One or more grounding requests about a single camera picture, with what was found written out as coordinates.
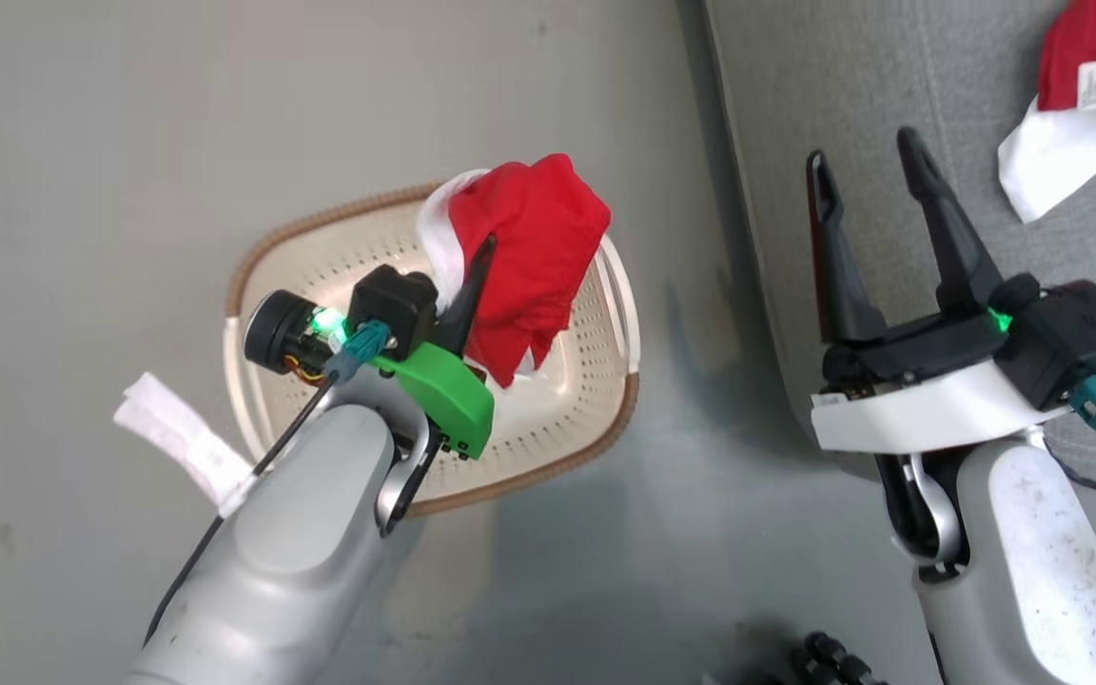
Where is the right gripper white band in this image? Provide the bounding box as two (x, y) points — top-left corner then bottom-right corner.
(805, 127), (1078, 454)

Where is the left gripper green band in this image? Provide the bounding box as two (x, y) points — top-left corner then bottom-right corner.
(244, 233), (499, 460)

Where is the red shorts white trim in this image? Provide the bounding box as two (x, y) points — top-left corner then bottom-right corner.
(415, 152), (613, 389)

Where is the red jersey with black number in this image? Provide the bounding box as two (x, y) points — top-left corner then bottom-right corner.
(997, 0), (1096, 225)

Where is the grey fabric sofa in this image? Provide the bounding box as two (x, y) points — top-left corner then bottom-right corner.
(700, 0), (1096, 496)

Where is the white laundry basket brown rim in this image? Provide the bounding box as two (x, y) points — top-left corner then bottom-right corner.
(223, 181), (642, 519)

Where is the white velcro strap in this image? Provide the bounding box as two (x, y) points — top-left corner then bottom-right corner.
(113, 371), (260, 520)

